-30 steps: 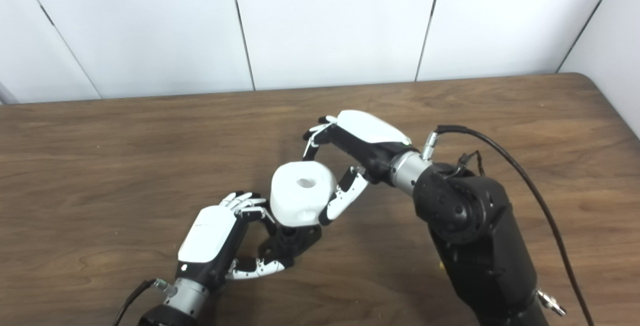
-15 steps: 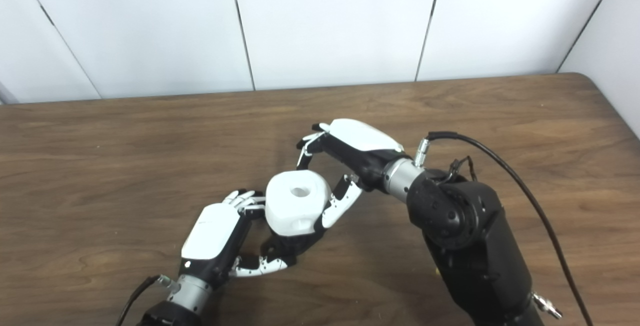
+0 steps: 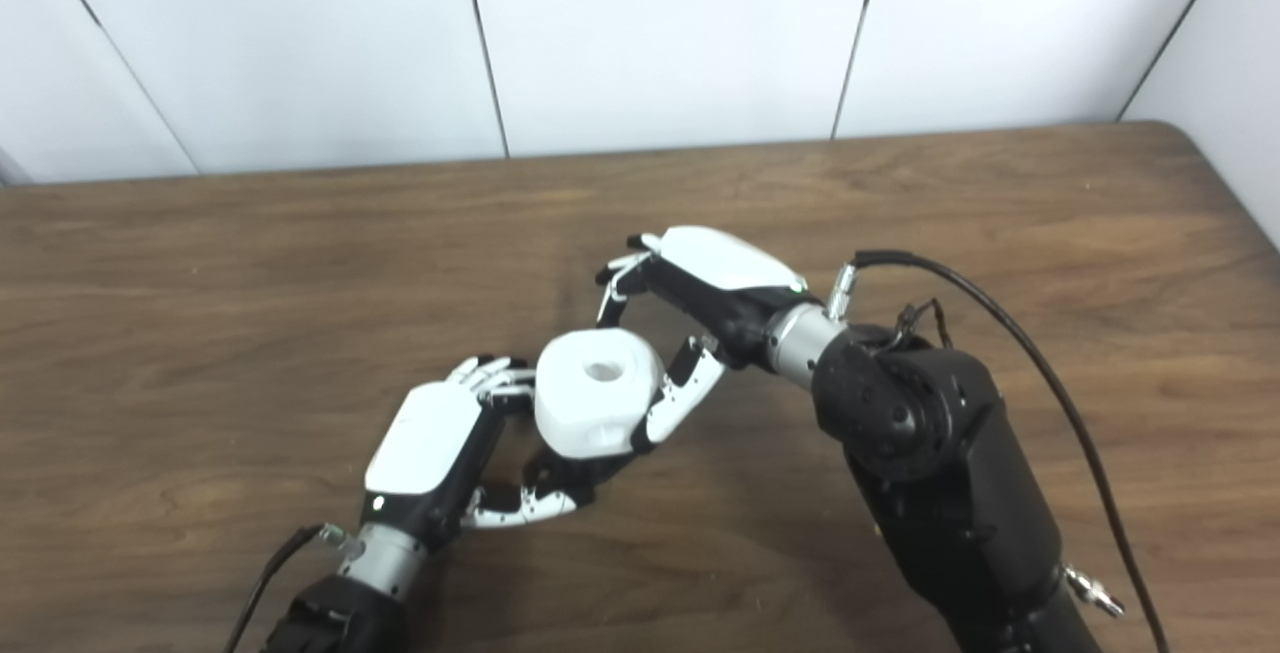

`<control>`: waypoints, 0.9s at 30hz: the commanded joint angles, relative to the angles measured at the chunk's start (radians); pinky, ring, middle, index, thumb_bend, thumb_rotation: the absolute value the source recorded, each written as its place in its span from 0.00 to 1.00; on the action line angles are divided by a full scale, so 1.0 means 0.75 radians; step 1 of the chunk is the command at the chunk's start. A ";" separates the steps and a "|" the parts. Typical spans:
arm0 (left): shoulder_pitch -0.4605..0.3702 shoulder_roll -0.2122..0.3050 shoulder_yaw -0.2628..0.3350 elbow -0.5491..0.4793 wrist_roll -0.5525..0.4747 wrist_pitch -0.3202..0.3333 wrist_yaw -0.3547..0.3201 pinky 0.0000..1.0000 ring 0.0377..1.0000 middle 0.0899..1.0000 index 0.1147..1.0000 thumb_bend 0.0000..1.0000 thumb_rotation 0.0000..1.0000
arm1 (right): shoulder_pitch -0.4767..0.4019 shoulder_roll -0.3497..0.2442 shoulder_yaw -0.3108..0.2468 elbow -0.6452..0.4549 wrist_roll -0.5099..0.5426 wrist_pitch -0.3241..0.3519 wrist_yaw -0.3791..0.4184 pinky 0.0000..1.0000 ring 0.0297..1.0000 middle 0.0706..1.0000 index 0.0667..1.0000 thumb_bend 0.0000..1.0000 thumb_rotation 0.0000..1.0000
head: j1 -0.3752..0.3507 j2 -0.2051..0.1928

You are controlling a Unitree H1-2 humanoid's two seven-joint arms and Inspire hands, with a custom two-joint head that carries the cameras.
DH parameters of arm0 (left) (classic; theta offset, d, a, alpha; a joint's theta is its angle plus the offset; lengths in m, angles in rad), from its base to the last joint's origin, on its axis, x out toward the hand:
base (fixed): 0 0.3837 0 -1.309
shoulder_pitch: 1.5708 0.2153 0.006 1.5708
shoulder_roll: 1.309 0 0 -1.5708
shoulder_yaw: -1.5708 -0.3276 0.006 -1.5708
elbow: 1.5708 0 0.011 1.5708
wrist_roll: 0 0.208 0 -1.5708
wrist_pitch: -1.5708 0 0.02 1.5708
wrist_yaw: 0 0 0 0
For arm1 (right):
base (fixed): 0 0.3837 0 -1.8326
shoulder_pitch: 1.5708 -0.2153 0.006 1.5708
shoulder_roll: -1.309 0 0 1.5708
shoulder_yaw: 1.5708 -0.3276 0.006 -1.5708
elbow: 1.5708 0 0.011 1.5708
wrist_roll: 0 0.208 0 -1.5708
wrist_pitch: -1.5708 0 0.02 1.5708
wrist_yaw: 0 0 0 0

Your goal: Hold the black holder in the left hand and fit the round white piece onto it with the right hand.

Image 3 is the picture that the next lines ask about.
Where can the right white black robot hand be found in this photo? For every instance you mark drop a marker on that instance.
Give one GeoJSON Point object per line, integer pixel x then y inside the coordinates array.
{"type": "Point", "coordinates": [725, 268]}

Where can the black flanged holder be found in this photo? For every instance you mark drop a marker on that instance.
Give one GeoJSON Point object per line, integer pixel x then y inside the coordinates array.
{"type": "Point", "coordinates": [580, 473]}

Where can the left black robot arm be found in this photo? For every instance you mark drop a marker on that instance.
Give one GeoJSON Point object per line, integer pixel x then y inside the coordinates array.
{"type": "Point", "coordinates": [350, 613]}

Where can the round white piece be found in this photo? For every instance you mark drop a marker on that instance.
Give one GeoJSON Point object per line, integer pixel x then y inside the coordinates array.
{"type": "Point", "coordinates": [585, 403]}

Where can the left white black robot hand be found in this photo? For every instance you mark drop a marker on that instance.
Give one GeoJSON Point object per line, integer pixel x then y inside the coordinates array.
{"type": "Point", "coordinates": [425, 438]}

